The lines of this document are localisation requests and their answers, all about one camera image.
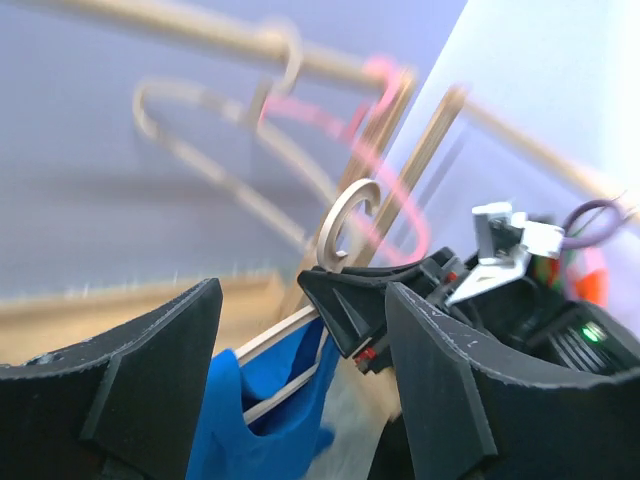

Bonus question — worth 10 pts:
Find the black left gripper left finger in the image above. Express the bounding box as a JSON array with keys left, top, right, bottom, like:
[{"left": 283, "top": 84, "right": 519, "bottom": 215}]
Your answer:
[{"left": 1, "top": 278, "right": 223, "bottom": 479}]

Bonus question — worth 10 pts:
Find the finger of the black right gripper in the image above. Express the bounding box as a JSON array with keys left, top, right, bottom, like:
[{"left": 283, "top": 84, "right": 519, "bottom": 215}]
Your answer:
[{"left": 320, "top": 259, "right": 430, "bottom": 358}]

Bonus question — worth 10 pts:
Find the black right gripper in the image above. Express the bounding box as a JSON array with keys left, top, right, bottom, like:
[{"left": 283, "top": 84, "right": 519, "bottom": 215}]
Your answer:
[{"left": 349, "top": 247, "right": 640, "bottom": 376}]

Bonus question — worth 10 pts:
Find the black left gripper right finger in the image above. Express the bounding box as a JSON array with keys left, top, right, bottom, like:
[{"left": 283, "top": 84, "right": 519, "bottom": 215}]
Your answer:
[{"left": 385, "top": 283, "right": 639, "bottom": 479}]

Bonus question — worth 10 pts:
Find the blue tank top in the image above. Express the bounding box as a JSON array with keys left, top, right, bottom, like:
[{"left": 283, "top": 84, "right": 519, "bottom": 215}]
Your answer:
[{"left": 186, "top": 319, "right": 340, "bottom": 480}]

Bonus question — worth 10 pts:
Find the pink hanger on right rack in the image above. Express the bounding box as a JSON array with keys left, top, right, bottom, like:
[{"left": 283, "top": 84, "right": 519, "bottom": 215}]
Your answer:
[{"left": 566, "top": 247, "right": 609, "bottom": 299}]

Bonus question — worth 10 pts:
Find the pink plastic hanger on rack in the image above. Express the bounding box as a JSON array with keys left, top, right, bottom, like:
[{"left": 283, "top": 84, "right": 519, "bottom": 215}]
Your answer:
[{"left": 261, "top": 57, "right": 429, "bottom": 265}]

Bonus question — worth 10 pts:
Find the orange hanging garment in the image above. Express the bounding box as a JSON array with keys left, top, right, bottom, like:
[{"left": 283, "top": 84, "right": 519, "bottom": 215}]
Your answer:
[{"left": 574, "top": 269, "right": 609, "bottom": 307}]

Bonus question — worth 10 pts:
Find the wooden clothes rack right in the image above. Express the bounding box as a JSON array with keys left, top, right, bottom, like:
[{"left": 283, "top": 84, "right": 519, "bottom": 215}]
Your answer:
[{"left": 359, "top": 84, "right": 640, "bottom": 271}]

